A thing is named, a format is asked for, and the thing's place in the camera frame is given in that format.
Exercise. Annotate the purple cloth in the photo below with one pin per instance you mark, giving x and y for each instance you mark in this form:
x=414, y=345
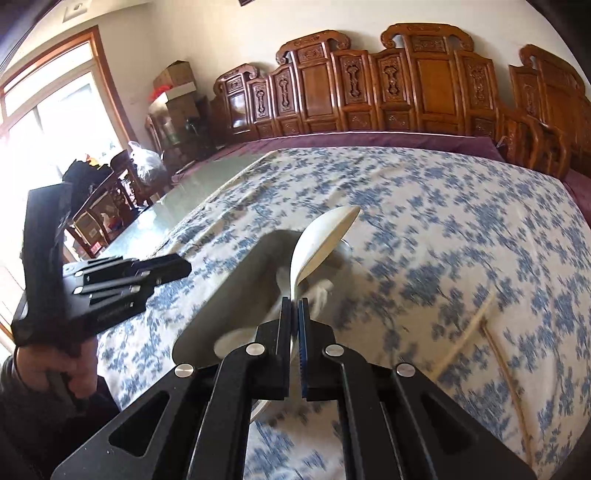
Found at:
x=369, y=141

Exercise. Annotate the white flat box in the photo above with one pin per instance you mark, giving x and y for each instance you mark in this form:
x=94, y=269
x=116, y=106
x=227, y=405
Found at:
x=178, y=92

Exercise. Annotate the carved wooden armchair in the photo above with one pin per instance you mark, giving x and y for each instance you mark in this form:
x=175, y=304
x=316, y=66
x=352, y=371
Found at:
x=549, y=106

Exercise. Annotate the wooden framed window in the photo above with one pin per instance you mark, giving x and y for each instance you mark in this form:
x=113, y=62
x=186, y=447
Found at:
x=46, y=115

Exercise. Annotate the dark wooden chair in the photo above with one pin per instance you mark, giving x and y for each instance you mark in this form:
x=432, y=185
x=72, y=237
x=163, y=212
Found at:
x=122, y=170
x=115, y=198

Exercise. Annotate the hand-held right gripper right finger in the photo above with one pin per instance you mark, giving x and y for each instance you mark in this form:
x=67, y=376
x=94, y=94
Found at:
x=304, y=323

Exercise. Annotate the black clothes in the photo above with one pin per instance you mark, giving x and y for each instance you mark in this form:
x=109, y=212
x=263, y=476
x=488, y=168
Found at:
x=85, y=177

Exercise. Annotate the clear plastic bag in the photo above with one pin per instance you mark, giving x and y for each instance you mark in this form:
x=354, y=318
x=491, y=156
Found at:
x=145, y=161

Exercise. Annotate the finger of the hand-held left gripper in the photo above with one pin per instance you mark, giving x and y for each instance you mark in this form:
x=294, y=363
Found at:
x=138, y=277

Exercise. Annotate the carved wooden sofa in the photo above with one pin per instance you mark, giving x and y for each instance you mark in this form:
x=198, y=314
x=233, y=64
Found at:
x=369, y=92

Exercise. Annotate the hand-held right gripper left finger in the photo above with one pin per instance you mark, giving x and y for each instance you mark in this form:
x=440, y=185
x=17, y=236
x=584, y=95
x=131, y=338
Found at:
x=287, y=323

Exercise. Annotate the blue floral tablecloth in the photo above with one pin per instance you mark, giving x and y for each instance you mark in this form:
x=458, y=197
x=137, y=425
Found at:
x=415, y=207

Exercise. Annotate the large white spoon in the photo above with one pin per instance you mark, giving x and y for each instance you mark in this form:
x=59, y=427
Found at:
x=323, y=244

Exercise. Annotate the person's left hand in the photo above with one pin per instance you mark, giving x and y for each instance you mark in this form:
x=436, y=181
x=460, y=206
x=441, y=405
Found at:
x=85, y=369

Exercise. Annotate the grey metal tray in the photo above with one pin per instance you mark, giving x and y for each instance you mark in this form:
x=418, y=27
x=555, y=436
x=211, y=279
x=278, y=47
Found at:
x=231, y=286

